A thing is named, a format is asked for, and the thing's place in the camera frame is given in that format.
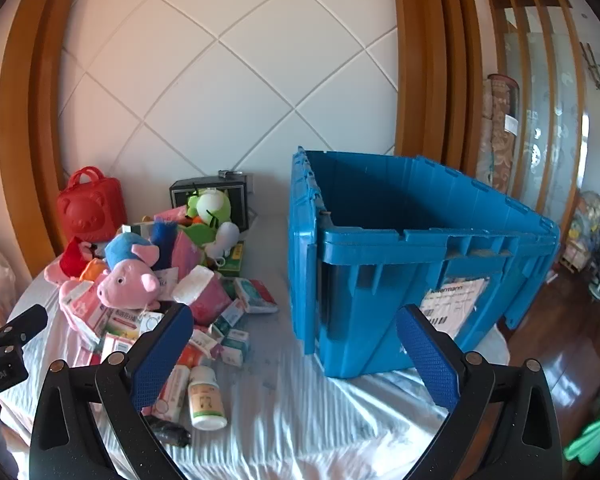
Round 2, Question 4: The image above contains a dark green box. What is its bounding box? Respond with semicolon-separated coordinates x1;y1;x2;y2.
217;241;246;277

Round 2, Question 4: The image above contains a blue plastic storage crate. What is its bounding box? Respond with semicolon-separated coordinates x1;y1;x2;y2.
287;146;561;377

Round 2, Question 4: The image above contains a pale pink curtain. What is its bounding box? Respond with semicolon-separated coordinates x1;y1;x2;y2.
0;245;31;341

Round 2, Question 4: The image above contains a pig plush in red dress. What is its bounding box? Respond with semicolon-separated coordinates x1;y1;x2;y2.
44;237;108;286

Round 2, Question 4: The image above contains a pig plush in orange clothes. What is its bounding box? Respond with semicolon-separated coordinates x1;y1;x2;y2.
80;258;109;282

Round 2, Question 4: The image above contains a pink wet wipes pack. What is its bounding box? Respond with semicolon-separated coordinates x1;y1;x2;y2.
172;230;204;281

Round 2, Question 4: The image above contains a red bear-face carry case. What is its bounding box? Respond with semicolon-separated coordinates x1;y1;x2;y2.
56;166;127;241

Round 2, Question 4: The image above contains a glass partition with wooden frame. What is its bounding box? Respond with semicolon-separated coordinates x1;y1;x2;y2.
485;0;588;231

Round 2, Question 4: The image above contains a green cloth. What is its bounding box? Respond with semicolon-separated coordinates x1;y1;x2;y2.
565;360;600;466

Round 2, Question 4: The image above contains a green and white plush toy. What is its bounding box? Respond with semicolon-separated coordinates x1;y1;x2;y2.
186;187;241;261

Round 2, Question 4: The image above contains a white cloth covered desktop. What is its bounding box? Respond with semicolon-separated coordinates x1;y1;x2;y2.
0;210;511;480

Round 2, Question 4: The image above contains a blue fuzzy duster brush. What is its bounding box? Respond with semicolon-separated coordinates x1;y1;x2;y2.
150;220;175;268

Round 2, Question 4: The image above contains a rolled patterned carpet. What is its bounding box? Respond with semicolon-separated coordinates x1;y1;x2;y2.
475;74;521;193

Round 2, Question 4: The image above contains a white pill bottle green label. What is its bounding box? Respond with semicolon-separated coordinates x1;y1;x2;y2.
187;365;228;431

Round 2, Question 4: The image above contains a curved wooden wall trim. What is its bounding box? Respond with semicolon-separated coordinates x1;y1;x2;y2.
0;0;111;261
390;0;483;176

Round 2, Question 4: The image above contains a small black pouch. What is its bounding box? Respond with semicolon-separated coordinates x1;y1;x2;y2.
147;417;191;448

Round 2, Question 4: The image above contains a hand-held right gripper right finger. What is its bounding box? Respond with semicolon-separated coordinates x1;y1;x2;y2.
395;303;566;480

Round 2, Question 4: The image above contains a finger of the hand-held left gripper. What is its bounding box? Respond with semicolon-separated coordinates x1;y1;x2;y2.
0;304;49;363

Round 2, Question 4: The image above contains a pile of small medicine boxes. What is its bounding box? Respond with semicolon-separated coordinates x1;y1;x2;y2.
60;265;281;423

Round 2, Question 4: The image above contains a pig plush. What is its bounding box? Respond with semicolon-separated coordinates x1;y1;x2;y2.
80;258;109;282
44;237;108;286
97;232;162;309

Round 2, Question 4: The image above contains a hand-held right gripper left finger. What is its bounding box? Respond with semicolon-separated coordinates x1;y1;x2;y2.
28;302;196;480

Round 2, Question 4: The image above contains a black box with gold frame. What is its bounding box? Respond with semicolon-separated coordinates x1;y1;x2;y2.
169;172;255;233

